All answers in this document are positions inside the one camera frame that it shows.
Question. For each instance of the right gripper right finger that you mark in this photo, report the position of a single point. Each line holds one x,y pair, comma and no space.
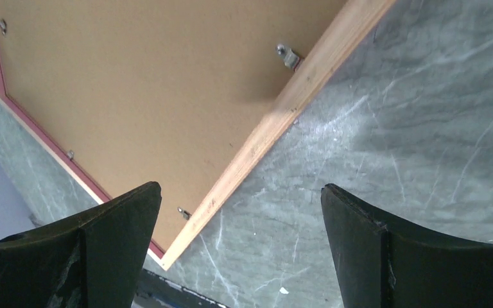
382,260

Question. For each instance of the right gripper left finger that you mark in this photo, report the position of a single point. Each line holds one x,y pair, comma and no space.
91,259

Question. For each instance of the pink wooden picture frame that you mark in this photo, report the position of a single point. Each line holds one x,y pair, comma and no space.
309,74

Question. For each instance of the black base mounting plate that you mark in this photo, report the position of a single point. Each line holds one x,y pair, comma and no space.
154,290

